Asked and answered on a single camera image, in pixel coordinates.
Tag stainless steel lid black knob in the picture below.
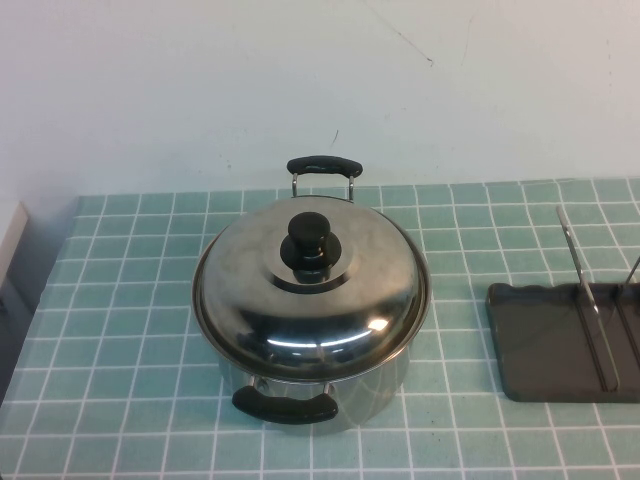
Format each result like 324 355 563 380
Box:
195 195 430 382

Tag dark grey lid rack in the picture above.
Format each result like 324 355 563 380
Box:
487 205 640 404

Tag teal grid tablecloth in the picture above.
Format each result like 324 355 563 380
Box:
0 179 640 480

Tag beige board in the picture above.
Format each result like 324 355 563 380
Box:
0 199 42 321

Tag stainless steel pot black handles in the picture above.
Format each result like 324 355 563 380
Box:
192 153 432 440

